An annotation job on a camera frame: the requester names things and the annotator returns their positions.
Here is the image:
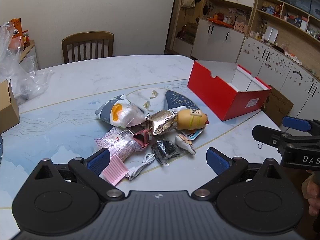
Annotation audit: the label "pink patterned packet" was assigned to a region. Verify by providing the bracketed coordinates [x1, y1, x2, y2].
[94, 127, 142, 161]

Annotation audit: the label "wooden wall shelf unit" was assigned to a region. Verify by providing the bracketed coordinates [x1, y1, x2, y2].
[247, 0, 320, 67]

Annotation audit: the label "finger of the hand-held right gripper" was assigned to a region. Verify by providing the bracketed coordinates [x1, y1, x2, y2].
[282, 116, 320, 135]
[252, 125, 320, 153]

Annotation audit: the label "pink toy radio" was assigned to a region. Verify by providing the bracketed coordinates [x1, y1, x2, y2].
[234, 21, 248, 34]

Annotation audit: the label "brown wooden chair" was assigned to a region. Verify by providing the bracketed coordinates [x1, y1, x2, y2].
[62, 31, 115, 64]

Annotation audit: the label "person's right hand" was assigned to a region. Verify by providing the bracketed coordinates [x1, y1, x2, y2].
[301, 172, 320, 216]

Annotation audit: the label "marble patterned desktop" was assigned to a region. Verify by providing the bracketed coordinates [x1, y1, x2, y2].
[0, 54, 285, 240]

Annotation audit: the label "small wooden side cabinet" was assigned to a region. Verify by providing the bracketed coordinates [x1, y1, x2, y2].
[19, 40, 39, 71]

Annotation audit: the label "open wooden niche shelf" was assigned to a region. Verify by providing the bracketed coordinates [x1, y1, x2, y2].
[166, 0, 208, 55]

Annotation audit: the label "pink binder clip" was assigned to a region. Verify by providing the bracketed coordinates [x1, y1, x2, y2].
[126, 114, 153, 151]

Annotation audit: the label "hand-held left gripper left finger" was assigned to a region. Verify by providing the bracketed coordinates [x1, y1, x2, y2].
[33, 148, 125, 202]

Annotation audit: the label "red sauce jar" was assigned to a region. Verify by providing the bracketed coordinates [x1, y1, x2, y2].
[22, 30, 31, 48]

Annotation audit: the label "red cardboard box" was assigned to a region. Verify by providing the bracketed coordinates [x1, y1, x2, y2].
[187, 60, 272, 122]

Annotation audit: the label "yellow duck toy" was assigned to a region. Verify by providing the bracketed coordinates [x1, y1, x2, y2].
[175, 109, 210, 132]

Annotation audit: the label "clear plastic bag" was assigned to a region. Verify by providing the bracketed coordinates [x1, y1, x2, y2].
[0, 21, 49, 105]

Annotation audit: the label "orange snack bag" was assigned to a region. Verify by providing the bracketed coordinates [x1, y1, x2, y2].
[9, 18, 24, 39]

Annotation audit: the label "gold foil packet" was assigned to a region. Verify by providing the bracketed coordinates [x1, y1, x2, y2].
[149, 110, 178, 136]

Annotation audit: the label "egg print snack packet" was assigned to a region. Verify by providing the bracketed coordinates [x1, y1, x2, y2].
[95, 94, 146, 128]

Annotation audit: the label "white base cabinets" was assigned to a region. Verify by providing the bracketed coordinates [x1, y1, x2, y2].
[191, 19, 320, 120]

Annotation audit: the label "brown printed cardboard box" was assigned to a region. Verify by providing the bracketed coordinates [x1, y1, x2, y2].
[264, 85, 294, 128]

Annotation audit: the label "orange tray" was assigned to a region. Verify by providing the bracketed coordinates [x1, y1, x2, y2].
[207, 17, 234, 27]

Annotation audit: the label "pink ribbed soap tray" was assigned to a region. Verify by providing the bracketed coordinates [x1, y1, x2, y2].
[100, 154, 129, 187]

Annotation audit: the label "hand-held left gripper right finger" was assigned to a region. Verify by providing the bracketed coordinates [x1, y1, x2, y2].
[191, 147, 284, 201]

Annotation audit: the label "white rounded containers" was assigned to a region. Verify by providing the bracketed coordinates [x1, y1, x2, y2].
[264, 26, 279, 43]

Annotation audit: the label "white tooth toy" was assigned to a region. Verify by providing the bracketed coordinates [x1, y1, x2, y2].
[175, 134, 197, 155]

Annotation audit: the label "blue orange snack packet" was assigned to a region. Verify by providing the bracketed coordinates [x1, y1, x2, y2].
[186, 129, 206, 141]

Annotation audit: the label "black bead packet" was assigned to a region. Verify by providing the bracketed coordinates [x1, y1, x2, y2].
[151, 139, 181, 166]

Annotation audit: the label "white usb cable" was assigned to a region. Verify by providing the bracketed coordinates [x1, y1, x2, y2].
[126, 153, 156, 181]

